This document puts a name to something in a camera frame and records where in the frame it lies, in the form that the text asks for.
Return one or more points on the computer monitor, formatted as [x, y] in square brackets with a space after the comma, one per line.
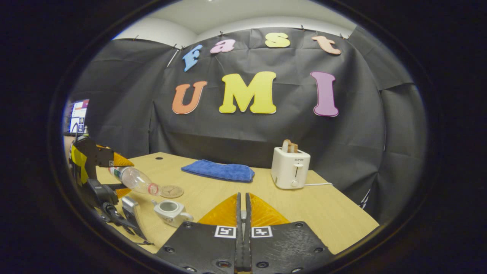
[78, 116]

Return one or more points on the toast slice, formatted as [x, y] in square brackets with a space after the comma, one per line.
[288, 146]

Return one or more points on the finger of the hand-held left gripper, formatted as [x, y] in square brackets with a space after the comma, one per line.
[95, 154]
[122, 191]

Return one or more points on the white ceramic teacup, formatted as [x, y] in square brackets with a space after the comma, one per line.
[173, 217]

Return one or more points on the white rod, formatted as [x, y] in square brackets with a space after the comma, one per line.
[172, 59]

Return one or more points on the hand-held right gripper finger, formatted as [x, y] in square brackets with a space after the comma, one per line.
[239, 213]
[248, 213]

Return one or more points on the blue folded towel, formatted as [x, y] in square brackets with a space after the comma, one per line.
[220, 170]

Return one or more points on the clear plastic water bottle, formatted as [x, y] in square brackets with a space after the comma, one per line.
[137, 179]

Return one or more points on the round beige coaster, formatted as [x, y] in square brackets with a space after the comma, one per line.
[173, 191]

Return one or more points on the white toaster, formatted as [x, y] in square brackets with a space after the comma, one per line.
[289, 169]

